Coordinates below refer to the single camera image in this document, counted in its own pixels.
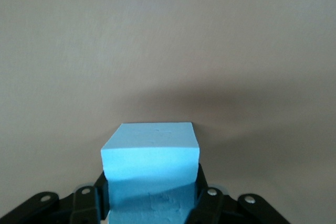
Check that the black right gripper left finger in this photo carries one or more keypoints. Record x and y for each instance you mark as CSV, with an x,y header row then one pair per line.
x,y
78,208

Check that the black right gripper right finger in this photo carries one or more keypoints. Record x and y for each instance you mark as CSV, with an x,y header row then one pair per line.
x,y
218,208

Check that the light blue foam block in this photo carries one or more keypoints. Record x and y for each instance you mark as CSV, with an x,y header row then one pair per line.
x,y
151,161

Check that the brown table cover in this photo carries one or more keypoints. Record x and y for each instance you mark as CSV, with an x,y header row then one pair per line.
x,y
168,51

